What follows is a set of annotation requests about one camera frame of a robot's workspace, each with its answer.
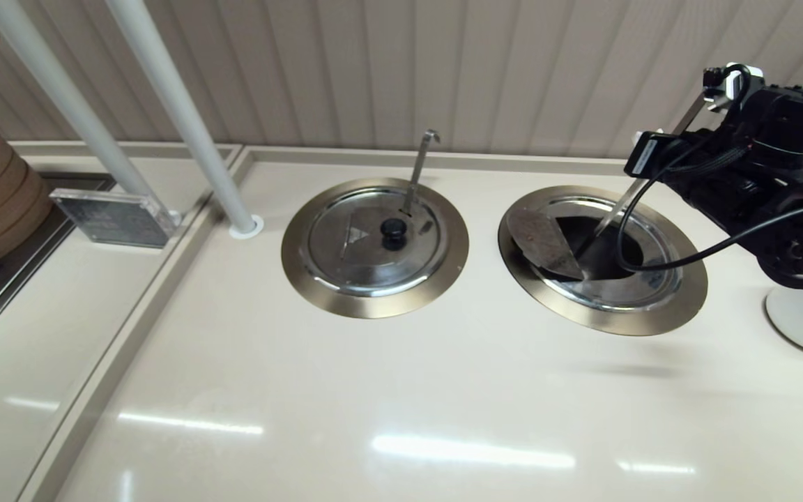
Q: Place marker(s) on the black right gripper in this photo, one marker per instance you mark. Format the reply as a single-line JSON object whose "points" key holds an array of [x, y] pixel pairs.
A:
{"points": [[694, 164]]}

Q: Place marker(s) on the steel pot lid black knob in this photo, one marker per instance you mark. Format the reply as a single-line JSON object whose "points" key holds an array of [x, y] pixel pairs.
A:
{"points": [[346, 265], [541, 240]]}

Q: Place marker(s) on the white metal pole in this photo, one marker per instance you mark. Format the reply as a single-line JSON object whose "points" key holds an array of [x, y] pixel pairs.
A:
{"points": [[60, 90], [178, 104]]}

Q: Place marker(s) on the clear acrylic sign block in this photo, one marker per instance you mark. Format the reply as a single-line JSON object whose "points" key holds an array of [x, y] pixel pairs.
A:
{"points": [[116, 219]]}

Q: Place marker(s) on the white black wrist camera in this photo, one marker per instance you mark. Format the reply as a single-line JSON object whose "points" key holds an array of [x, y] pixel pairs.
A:
{"points": [[736, 80]]}

